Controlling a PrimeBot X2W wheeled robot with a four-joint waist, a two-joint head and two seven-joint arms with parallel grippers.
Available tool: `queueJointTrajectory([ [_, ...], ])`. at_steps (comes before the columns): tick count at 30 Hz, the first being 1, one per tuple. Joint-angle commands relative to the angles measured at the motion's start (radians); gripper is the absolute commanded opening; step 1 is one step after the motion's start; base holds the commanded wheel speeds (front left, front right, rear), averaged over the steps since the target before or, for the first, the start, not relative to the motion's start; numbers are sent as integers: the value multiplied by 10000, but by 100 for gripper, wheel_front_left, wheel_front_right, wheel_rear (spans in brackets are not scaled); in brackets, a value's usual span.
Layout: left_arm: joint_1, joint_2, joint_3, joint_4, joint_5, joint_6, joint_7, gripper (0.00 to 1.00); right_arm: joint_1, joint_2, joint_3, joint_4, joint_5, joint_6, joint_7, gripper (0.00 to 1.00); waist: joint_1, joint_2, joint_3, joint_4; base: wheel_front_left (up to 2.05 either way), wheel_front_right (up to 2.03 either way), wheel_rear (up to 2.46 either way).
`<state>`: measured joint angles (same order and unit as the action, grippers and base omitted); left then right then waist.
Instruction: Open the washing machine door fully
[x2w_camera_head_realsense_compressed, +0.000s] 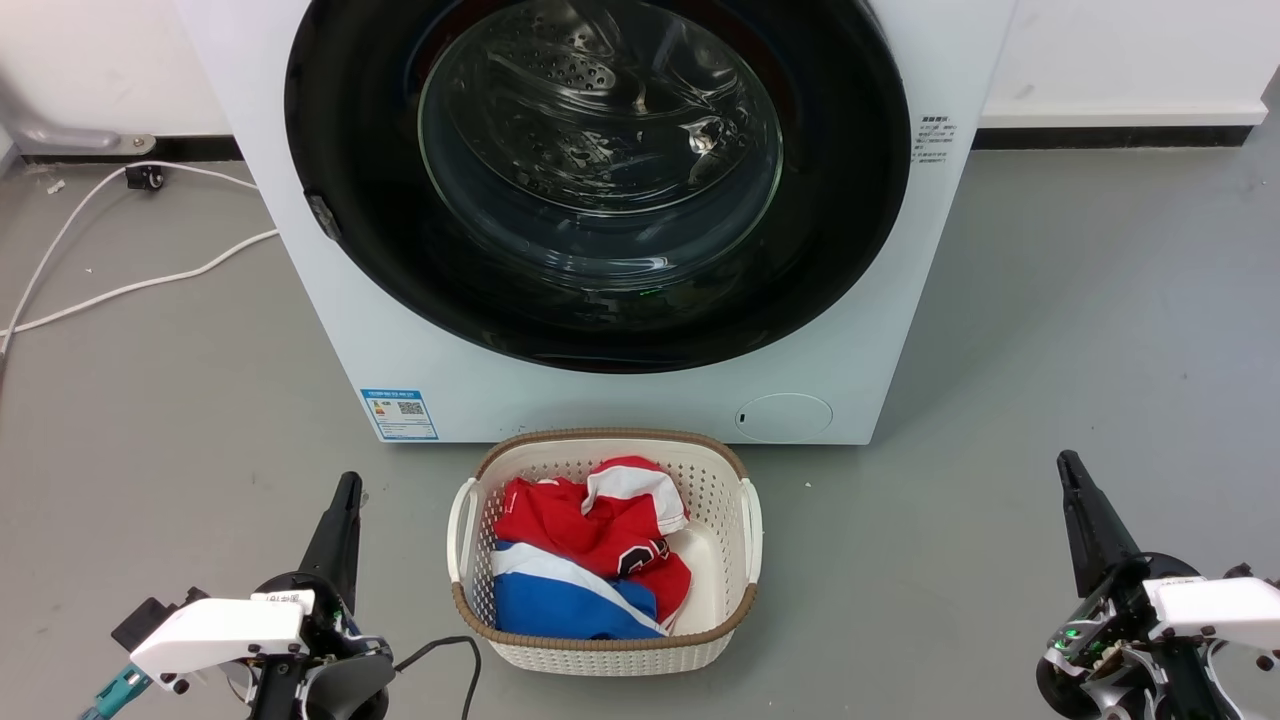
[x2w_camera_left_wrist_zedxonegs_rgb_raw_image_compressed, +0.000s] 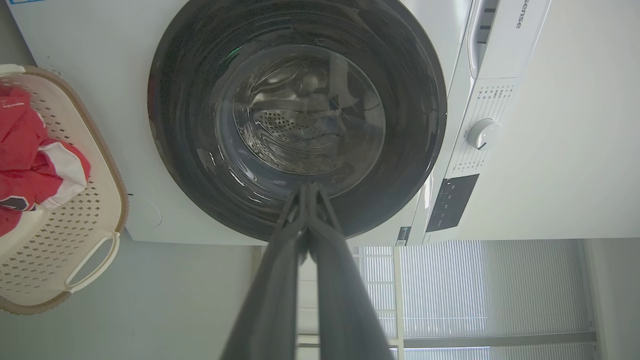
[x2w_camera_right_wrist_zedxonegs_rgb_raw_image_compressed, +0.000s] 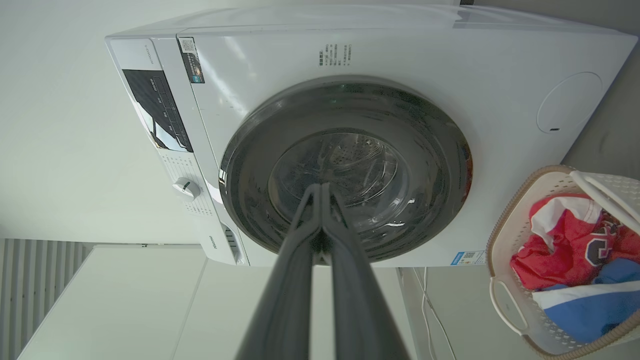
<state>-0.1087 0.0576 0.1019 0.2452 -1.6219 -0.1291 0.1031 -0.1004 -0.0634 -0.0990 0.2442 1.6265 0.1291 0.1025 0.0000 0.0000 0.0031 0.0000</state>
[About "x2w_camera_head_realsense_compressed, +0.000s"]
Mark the red and white shirt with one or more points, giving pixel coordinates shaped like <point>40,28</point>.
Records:
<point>560,520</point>

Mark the metal washer door hinge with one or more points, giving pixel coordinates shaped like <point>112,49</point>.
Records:
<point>323,217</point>

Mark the blue and white garment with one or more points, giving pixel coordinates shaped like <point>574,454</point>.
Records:
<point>550,605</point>

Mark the white front-load washing machine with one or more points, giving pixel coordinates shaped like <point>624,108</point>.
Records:
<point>620,400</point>

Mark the black round glass washer door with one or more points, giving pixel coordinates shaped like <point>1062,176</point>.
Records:
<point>350,150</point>

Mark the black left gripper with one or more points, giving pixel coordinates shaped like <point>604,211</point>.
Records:
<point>335,680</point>

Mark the round white filter cover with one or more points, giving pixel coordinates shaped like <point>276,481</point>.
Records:
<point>785,417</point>

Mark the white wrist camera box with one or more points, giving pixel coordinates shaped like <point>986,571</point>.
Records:
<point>215,630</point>
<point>1220,608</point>

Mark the grey pipe with flange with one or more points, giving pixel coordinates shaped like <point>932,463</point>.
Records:
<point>70,135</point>

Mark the blue energy label sticker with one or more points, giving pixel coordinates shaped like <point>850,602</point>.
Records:
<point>399,414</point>

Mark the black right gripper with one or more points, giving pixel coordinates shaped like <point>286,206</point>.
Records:
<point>1110,620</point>

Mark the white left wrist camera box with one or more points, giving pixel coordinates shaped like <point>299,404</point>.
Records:
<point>215,630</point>

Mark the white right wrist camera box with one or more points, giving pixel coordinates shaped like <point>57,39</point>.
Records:
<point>1220,608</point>

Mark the cream woven plastic laundry basket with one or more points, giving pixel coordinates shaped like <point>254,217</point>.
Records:
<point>600,655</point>

